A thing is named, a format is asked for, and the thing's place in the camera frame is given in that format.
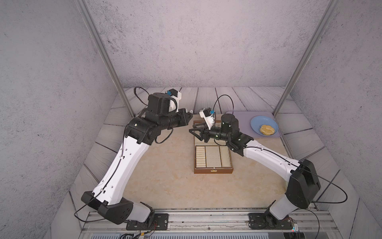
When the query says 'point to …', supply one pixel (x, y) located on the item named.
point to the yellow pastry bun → (267, 130)
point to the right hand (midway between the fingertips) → (191, 129)
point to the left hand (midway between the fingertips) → (196, 115)
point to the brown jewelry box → (209, 158)
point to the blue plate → (256, 122)
